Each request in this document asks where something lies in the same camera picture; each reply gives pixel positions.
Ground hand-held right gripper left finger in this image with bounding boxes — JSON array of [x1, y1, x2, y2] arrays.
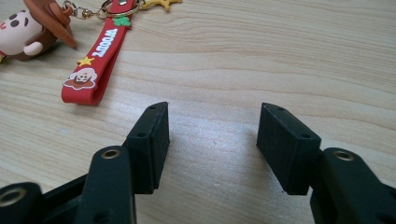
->
[[123, 101, 171, 195]]

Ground cartoon figure keychain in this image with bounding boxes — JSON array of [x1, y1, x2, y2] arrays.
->
[[0, 0, 183, 106]]

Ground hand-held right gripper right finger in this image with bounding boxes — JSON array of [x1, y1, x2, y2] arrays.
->
[[256, 102, 322, 196]]

